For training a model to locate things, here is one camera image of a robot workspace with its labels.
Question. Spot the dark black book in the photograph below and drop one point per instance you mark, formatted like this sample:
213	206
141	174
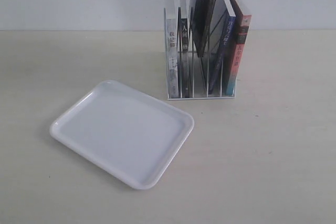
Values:
201	15

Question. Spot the red teal book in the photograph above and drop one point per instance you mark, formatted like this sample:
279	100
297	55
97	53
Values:
240	31

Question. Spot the black grey book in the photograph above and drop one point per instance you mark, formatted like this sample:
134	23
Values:
184	50

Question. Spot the grey white illustrated book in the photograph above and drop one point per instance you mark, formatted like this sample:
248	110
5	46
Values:
171	48

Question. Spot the blue orange moon book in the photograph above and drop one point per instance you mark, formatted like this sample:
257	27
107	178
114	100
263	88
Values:
223	21

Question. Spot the white wire book rack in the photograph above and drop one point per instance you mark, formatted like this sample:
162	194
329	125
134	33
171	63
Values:
198	80

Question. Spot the white plastic tray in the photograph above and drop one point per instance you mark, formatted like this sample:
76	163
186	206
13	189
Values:
127	133

